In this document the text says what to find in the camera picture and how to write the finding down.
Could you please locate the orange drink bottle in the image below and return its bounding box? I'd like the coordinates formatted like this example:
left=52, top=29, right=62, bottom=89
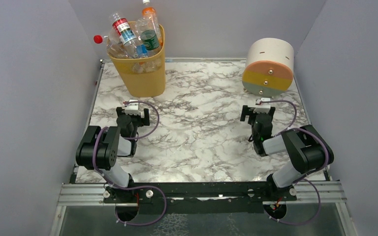
left=142, top=0, right=163, bottom=46

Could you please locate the black aluminium base frame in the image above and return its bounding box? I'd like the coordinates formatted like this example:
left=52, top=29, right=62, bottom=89
left=57, top=58, right=348, bottom=216

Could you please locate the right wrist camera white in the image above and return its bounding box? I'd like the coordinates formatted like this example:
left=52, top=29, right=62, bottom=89
left=253, top=97, right=271, bottom=114

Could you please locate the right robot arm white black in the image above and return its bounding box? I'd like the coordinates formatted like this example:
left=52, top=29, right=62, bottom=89
left=240, top=105, right=334, bottom=189

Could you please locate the clear bottle red blue label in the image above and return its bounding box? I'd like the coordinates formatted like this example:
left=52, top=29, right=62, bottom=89
left=109, top=11, right=141, bottom=59

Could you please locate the white cylindrical container orange lid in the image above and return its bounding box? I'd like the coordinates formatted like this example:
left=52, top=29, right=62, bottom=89
left=242, top=38, right=294, bottom=97

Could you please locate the clear bottle red white label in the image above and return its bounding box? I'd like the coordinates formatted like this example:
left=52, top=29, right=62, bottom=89
left=93, top=29, right=129, bottom=59

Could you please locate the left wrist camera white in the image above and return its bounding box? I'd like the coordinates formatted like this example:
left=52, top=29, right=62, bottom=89
left=124, top=100, right=141, bottom=116

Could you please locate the clear bottle bright blue label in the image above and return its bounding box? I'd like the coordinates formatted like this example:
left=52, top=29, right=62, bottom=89
left=136, top=44, right=149, bottom=58

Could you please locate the clear bottle dark green label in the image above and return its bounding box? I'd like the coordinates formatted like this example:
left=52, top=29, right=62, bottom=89
left=136, top=17, right=161, bottom=56

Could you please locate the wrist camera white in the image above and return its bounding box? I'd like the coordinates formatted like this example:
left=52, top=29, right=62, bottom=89
left=253, top=97, right=271, bottom=114
left=124, top=100, right=141, bottom=116

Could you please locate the yellow plastic mesh bin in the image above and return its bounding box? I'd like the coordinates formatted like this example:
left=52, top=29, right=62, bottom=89
left=109, top=32, right=166, bottom=97

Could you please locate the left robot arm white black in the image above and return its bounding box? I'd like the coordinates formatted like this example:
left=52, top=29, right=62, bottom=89
left=75, top=107, right=150, bottom=188

